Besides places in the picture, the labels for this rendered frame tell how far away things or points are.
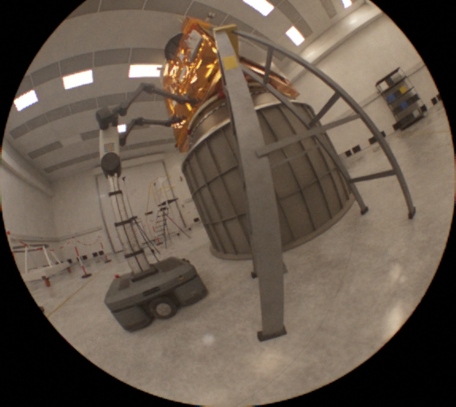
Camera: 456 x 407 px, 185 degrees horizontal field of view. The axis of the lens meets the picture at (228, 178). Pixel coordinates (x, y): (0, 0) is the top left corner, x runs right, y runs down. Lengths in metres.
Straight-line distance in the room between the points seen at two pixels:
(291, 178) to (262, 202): 0.80
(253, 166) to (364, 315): 0.63
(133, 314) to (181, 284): 0.36
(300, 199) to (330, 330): 0.93
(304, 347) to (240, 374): 0.21
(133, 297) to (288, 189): 1.26
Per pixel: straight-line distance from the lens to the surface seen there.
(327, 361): 0.55
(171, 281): 0.89
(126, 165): 9.45
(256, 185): 0.36
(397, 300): 0.65
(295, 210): 1.16
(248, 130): 0.41
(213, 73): 1.74
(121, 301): 0.93
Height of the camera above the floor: 0.53
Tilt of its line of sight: 9 degrees up
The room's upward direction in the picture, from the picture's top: 23 degrees counter-clockwise
